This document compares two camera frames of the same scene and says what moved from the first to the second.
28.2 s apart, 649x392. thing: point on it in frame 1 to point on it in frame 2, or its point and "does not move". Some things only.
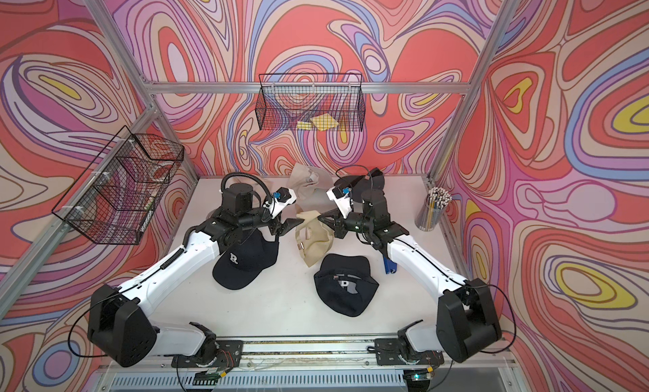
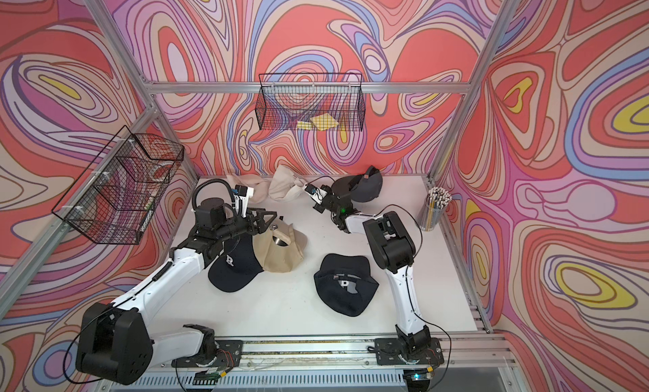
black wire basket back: [314, 102] does not move
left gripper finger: [289, 224] to [263, 225]
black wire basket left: [114, 201] does not move
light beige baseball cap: [310, 182] to [284, 186]
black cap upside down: [346, 284] does not move
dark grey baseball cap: [367, 187] does not move
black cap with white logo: [242, 263] does not move
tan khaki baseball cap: [313, 236] to [280, 247]
